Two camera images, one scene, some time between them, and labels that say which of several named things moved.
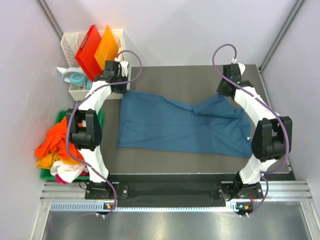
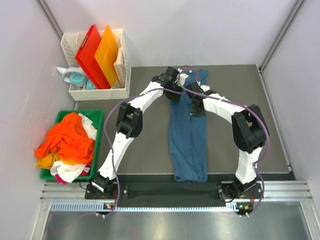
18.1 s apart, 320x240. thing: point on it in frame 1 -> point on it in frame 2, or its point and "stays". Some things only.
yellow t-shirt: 47,162 stays
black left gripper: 122,91 -> 174,98
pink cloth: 59,180 stays
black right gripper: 220,89 -> 195,113
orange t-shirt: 55,142 stays
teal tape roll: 78,79 stays
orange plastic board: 107,49 stays
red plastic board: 85,55 stays
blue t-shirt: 157,122 -> 189,134
